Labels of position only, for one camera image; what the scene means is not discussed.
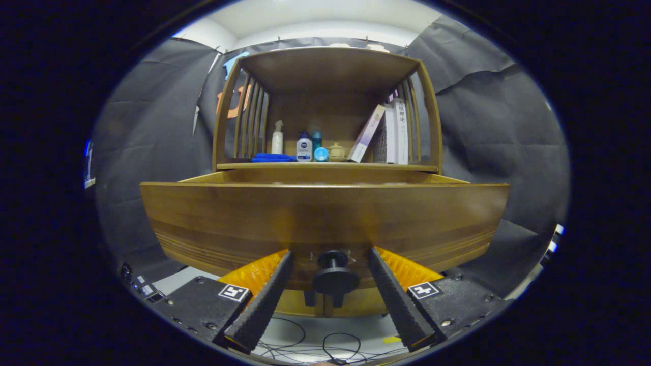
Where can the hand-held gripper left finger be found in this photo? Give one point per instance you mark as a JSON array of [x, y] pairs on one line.
[[264, 300]]

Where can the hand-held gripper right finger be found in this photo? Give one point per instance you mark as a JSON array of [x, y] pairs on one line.
[[394, 300]]

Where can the wooden drawer with black knob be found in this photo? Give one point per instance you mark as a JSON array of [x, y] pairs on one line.
[[254, 213]]

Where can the blue and white tube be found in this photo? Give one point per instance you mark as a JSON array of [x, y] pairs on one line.
[[321, 154]]

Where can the wooden countertop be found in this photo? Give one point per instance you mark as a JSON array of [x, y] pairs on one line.
[[356, 166]]

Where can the wooden cabinet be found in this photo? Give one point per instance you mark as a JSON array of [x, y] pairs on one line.
[[325, 66]]

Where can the blue folded cloth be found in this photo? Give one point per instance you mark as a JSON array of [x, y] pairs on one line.
[[272, 157]]

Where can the white bottle with blue cap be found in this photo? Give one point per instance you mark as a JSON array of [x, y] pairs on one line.
[[304, 150]]

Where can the patterned cover book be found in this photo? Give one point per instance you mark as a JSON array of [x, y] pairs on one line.
[[384, 142]]

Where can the white spray bottle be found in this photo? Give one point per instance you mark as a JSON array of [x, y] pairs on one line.
[[277, 142]]

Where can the beige lidded tea cup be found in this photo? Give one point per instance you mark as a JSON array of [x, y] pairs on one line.
[[336, 152]]

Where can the purple and white book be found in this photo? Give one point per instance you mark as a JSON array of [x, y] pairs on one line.
[[366, 134]]

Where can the white book with black lettering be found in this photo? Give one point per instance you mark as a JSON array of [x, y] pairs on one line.
[[402, 132]]

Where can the teal bottle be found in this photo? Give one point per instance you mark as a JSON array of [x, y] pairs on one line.
[[317, 138]]

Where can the black backdrop cloth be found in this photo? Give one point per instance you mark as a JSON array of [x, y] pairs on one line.
[[142, 132]]

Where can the computer monitor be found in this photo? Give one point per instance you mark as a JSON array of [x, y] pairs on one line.
[[89, 165]]

